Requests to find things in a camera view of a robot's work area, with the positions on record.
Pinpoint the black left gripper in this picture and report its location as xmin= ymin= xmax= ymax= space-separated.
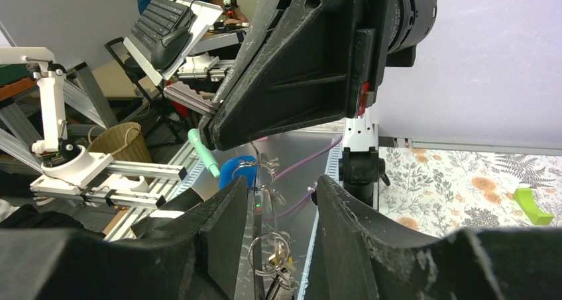
xmin=209 ymin=0 xmax=437 ymax=150

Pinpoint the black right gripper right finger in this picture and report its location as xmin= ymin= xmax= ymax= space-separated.
xmin=311 ymin=175 xmax=561 ymax=299

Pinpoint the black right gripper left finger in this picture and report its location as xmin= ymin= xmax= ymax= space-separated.
xmin=1 ymin=177 xmax=248 ymax=299

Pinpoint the silver key bunch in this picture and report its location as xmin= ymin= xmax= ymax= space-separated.
xmin=247 ymin=231 xmax=298 ymax=299

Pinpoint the blue key tag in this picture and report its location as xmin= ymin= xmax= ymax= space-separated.
xmin=219 ymin=156 xmax=257 ymax=189

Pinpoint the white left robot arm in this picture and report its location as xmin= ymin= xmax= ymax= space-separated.
xmin=199 ymin=0 xmax=437 ymax=207

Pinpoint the green tagged key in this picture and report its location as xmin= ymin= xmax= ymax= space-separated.
xmin=188 ymin=128 xmax=221 ymax=179

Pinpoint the black keyboard on stand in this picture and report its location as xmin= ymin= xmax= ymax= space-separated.
xmin=123 ymin=0 xmax=223 ymax=85

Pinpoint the woven basket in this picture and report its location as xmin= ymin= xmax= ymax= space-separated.
xmin=87 ymin=122 xmax=153 ymax=163

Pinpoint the green marker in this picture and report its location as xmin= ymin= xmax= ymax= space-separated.
xmin=513 ymin=187 xmax=554 ymax=226

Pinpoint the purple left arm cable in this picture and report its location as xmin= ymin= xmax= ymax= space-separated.
xmin=259 ymin=136 xmax=345 ymax=225

